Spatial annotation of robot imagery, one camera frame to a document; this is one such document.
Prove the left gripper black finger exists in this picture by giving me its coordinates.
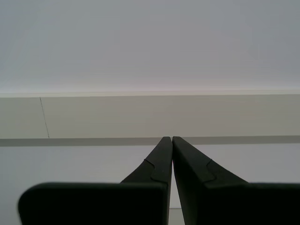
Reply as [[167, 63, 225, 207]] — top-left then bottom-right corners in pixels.
[[18, 136, 173, 225], [172, 136, 300, 225]]

